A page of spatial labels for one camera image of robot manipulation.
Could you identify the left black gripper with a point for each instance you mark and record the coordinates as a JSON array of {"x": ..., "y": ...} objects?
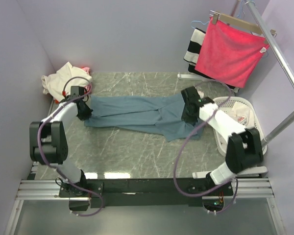
[{"x": 87, "y": 113}]

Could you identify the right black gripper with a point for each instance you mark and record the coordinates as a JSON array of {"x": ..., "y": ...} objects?
[{"x": 186, "y": 118}]

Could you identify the blue t shirt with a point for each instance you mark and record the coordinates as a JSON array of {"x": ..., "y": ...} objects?
[{"x": 154, "y": 115}]

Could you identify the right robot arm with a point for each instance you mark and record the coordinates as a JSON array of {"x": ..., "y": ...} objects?
[{"x": 244, "y": 149}]

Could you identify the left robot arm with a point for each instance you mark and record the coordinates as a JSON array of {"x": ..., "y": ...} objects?
[{"x": 47, "y": 138}]

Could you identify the pink folded t shirt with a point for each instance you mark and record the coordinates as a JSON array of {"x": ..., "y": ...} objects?
[{"x": 87, "y": 84}]

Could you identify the cream folded t shirt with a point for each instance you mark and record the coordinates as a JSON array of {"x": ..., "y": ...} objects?
[{"x": 53, "y": 84}]

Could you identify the white laundry basket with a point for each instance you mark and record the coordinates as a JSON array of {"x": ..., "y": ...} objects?
[{"x": 220, "y": 141}]

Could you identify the white t shirt in basket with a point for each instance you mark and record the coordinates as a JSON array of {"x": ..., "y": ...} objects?
[{"x": 242, "y": 114}]

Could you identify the black white striped cloth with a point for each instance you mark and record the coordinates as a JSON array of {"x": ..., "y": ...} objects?
[{"x": 193, "y": 51}]

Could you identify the red towel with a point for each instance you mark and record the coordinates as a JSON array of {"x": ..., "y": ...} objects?
[{"x": 229, "y": 55}]

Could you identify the black base beam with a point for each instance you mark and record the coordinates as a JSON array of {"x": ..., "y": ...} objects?
[{"x": 125, "y": 192}]

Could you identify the wooden clip hanger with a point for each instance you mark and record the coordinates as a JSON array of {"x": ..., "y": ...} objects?
[{"x": 230, "y": 20}]

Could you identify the aluminium rail frame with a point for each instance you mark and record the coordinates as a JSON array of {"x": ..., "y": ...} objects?
[{"x": 113, "y": 153}]

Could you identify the blue wire hanger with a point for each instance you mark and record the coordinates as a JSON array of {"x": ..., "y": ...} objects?
[{"x": 199, "y": 24}]

